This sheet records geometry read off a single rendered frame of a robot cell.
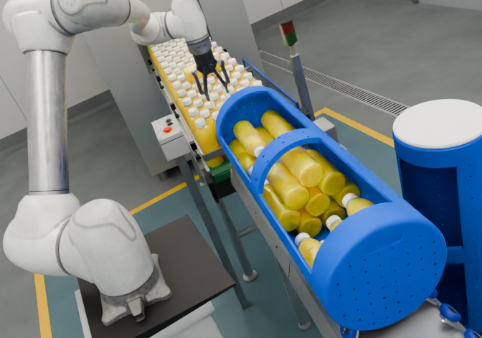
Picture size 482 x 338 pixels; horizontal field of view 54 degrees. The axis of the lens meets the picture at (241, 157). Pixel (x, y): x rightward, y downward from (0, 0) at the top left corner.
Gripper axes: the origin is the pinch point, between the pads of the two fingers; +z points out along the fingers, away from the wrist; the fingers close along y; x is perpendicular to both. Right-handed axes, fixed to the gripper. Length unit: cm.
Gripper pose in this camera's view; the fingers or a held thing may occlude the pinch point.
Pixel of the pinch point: (218, 97)
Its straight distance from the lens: 190.7
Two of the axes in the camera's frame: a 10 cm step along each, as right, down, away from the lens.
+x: -3.0, -4.2, 8.6
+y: 9.1, -4.0, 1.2
